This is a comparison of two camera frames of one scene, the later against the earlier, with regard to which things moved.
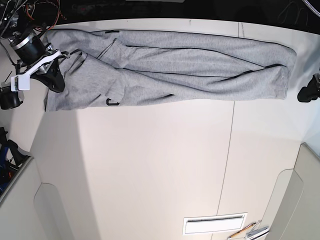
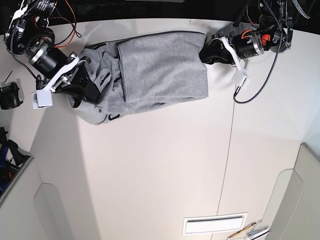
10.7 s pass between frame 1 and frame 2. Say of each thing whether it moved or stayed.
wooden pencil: stayed
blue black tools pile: stayed
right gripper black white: moved
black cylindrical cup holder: stayed
